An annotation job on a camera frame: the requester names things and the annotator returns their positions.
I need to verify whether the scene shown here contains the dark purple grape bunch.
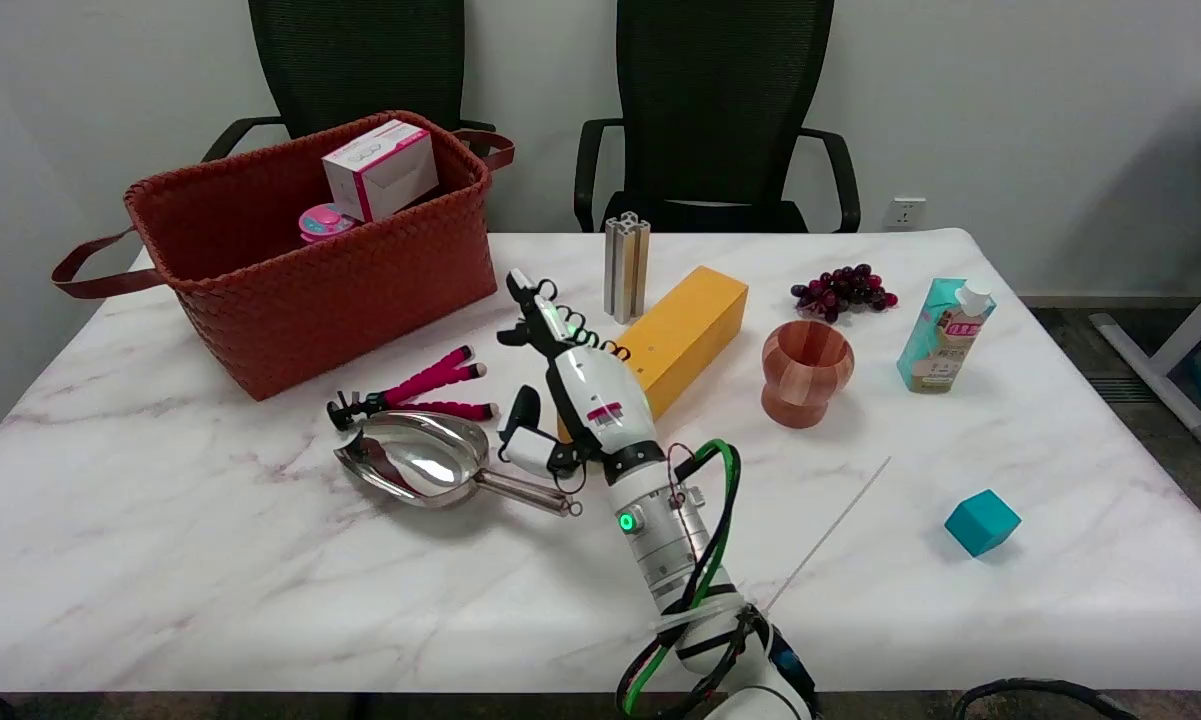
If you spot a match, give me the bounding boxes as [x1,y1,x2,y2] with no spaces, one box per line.
[790,263,900,324]

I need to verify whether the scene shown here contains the white desk frame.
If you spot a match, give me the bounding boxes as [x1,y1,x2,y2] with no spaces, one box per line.
[1090,98,1201,451]

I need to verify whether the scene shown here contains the smooth black cable loop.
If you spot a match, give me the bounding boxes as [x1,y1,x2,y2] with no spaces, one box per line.
[950,678,1141,720]

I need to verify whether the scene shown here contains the pink round container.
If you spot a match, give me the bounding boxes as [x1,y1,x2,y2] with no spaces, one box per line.
[298,203,358,245]

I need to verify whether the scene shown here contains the teal blue drink carton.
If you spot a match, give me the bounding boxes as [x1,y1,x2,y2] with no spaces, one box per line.
[896,277,998,395]

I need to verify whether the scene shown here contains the thin white cable tie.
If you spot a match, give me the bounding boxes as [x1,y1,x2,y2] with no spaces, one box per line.
[765,457,893,613]

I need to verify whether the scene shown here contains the white and pink box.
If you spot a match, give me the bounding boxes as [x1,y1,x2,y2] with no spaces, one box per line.
[321,119,440,223]

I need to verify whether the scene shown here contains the shiny metal scoop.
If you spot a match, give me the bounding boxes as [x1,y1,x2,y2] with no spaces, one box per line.
[333,410,584,519]

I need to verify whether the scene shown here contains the black braided cable bundle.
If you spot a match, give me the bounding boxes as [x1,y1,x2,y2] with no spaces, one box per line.
[615,445,766,720]

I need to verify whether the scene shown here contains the yellow rectangular block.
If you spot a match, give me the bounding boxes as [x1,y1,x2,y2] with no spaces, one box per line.
[558,265,750,443]

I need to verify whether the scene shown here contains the red woven basket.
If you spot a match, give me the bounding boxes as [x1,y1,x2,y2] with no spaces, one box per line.
[50,110,517,402]

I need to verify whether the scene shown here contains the green robot cable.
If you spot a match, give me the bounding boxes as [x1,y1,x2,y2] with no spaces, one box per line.
[620,438,743,717]

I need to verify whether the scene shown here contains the brown wooden vase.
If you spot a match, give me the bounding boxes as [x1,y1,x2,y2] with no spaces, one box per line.
[760,320,856,430]

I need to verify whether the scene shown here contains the aluminium extrusion profile piece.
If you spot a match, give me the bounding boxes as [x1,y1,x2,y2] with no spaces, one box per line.
[603,212,652,325]

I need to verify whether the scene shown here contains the pink flexible mini tripod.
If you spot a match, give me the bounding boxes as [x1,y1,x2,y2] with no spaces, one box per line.
[326,345,501,433]

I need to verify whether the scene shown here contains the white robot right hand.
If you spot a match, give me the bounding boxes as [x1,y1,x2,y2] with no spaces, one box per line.
[497,268,665,493]

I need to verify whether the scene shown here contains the teal cube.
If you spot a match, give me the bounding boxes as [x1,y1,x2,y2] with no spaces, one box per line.
[944,489,1023,558]

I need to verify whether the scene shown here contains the black mesh office chair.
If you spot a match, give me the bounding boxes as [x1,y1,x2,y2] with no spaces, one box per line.
[573,0,862,235]
[200,0,498,166]

